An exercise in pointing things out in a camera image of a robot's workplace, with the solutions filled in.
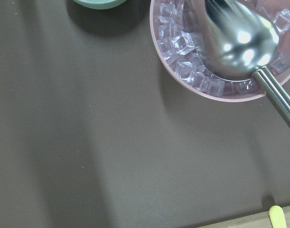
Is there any pink bowl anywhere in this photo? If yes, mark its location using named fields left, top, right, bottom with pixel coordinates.
left=149, top=0, right=290, bottom=102

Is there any metal ice scoop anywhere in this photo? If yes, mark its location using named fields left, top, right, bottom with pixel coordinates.
left=199, top=0, right=290, bottom=128

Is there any green bowl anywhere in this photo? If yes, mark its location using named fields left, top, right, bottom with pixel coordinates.
left=74, top=0, right=126, bottom=10

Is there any wooden cutting board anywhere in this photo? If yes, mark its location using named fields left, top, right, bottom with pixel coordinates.
left=202, top=206, right=290, bottom=228

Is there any yellow plastic knife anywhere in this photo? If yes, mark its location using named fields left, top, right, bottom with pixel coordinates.
left=269, top=205, right=287, bottom=228

